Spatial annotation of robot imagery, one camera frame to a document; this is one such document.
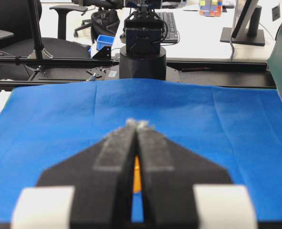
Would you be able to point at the blue cloth mat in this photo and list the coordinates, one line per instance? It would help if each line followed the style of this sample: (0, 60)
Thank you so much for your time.
(240, 129)

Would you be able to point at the orange block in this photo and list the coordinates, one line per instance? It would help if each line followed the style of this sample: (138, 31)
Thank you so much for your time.
(137, 187)

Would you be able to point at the colourful cube stack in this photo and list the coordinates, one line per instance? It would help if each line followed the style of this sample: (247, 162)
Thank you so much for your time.
(210, 8)

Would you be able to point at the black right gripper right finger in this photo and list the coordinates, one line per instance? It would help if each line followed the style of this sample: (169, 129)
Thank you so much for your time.
(183, 190)

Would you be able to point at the blue plastic bin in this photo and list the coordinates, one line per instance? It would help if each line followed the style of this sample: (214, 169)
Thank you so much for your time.
(102, 41)

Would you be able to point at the black aluminium frame rail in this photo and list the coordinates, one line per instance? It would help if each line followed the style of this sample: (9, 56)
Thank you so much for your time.
(224, 74)

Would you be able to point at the black office chair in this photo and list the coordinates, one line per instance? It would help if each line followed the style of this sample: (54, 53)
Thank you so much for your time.
(14, 17)

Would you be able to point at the black monitor with stand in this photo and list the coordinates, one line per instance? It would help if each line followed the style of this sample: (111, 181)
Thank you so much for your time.
(245, 29)

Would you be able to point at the black keyboard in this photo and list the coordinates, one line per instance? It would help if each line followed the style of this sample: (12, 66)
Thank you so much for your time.
(172, 36)

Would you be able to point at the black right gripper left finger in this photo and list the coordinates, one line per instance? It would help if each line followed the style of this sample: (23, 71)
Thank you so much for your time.
(90, 190)

